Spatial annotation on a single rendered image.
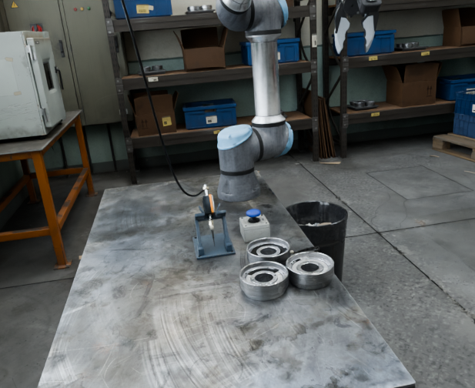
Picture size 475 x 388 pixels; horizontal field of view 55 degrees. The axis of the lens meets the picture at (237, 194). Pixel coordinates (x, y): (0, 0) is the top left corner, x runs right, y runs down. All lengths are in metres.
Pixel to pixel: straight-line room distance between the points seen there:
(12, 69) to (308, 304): 2.49
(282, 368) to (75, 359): 0.37
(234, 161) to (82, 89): 3.40
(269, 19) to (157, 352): 1.03
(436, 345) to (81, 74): 3.81
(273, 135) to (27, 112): 1.92
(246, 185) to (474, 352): 1.24
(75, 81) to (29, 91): 1.72
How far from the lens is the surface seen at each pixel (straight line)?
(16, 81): 3.09
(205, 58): 4.39
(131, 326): 0.96
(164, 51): 4.91
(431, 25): 5.76
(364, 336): 0.88
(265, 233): 1.22
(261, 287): 0.95
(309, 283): 0.99
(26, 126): 3.12
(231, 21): 1.44
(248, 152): 1.48
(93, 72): 4.72
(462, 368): 2.13
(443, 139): 5.07
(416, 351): 2.16
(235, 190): 1.49
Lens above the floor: 1.33
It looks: 20 degrees down
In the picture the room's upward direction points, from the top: 5 degrees counter-clockwise
